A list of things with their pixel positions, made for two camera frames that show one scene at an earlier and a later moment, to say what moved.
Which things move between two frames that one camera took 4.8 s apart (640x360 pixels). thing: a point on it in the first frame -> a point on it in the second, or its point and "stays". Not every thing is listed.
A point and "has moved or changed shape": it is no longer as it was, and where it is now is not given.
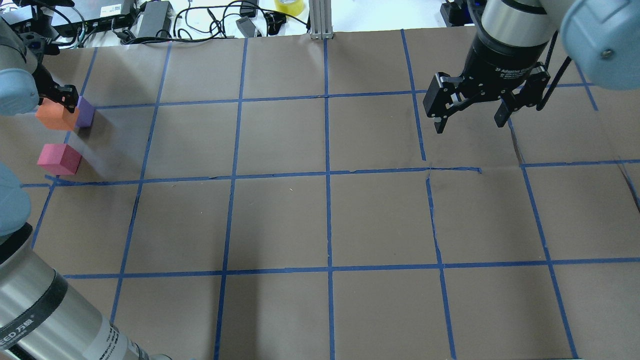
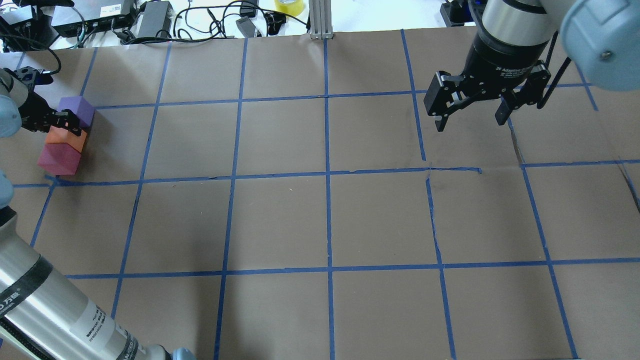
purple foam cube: x=85 y=113 stays
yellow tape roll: x=292 y=7 stays
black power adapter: x=157 y=19 stays
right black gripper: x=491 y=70 stays
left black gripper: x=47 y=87 -> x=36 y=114
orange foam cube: x=53 y=115 has moved or changed shape
